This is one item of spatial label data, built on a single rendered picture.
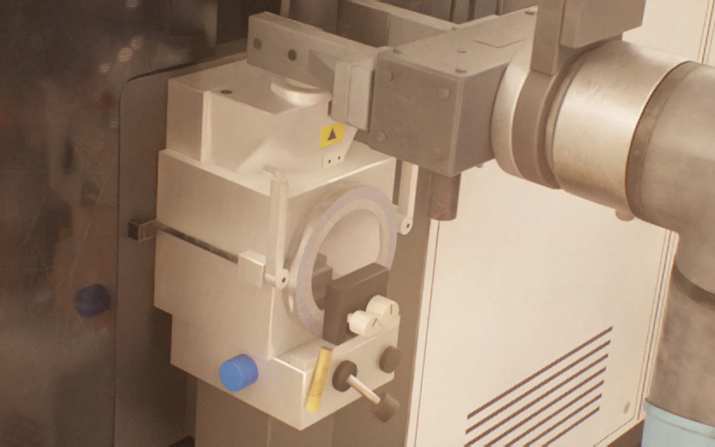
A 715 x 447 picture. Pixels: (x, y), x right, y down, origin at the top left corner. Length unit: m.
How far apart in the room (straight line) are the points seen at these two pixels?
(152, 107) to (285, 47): 0.09
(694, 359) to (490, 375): 0.54
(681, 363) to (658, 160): 0.09
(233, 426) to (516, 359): 0.40
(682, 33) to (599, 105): 0.65
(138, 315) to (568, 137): 0.30
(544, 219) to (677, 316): 0.52
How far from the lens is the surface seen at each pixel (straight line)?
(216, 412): 0.88
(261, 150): 0.77
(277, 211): 0.75
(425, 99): 0.67
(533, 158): 0.68
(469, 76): 0.66
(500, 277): 1.15
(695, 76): 0.66
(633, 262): 1.36
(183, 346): 0.86
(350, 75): 0.69
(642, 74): 0.66
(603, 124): 0.66
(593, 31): 0.67
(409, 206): 0.84
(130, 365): 0.86
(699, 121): 0.64
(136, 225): 0.81
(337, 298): 0.80
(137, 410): 0.88
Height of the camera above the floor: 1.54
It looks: 23 degrees down
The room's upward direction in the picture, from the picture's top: 5 degrees clockwise
